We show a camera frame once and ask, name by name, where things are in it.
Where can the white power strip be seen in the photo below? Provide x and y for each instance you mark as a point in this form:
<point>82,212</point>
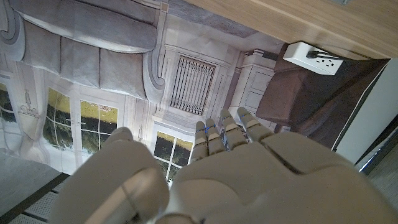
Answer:
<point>298,56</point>

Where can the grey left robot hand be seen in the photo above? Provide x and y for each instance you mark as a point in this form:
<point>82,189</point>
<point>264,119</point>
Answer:
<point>264,186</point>

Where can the printed living room backdrop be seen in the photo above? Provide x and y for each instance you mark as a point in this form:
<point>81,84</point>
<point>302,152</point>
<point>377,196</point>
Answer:
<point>109,77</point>

